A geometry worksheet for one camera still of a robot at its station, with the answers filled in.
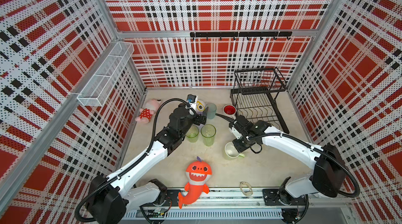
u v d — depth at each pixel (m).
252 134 0.58
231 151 0.86
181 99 0.63
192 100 0.63
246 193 0.74
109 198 0.38
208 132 0.84
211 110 1.01
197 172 0.74
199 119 0.67
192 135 0.94
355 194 0.39
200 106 1.01
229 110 1.03
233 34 0.88
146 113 0.99
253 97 1.14
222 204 0.73
